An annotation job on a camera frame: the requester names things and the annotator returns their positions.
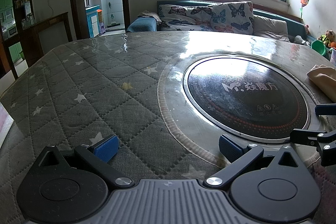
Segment long butterfly print pillow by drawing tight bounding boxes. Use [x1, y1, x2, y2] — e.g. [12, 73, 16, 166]
[158, 5, 213, 31]

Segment green plastic basin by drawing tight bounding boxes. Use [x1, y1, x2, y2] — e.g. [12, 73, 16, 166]
[310, 40, 327, 56]

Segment teddy bear toy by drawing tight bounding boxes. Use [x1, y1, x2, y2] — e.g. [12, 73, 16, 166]
[318, 30, 336, 48]

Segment round black induction cooktop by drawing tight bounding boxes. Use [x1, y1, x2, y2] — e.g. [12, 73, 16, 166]
[183, 56, 310, 144]

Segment colourful pinwheel flower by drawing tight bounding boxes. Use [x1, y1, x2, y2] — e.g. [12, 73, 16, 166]
[300, 0, 309, 22]

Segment blue folded blanket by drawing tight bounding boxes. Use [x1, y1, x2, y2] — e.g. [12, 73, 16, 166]
[126, 16, 157, 32]

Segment beige plain cushion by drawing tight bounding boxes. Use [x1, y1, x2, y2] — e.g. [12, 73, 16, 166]
[253, 15, 290, 42]

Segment blue white small cabinet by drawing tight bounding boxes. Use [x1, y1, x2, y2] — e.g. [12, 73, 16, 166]
[85, 5, 101, 38]

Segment dark wooden display shelf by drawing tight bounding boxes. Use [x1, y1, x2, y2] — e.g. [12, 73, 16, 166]
[1, 0, 35, 79]

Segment cream long-sleeve sweater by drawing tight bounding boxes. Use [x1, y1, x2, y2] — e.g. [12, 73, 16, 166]
[306, 65, 336, 103]

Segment teal bench sofa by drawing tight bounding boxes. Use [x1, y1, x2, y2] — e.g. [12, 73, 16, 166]
[157, 0, 315, 42]

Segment square butterfly print cushion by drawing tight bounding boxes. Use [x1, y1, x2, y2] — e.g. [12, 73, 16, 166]
[209, 2, 254, 35]

